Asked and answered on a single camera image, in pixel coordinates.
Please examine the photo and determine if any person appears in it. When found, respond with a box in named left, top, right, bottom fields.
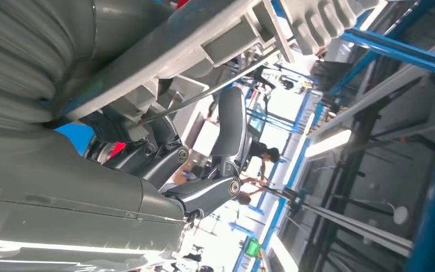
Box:
left=236, top=141, right=282, bottom=206

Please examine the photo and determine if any ceiling light strip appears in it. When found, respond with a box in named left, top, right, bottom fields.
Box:
left=304, top=129, right=352, bottom=159
left=268, top=232, right=301, bottom=272

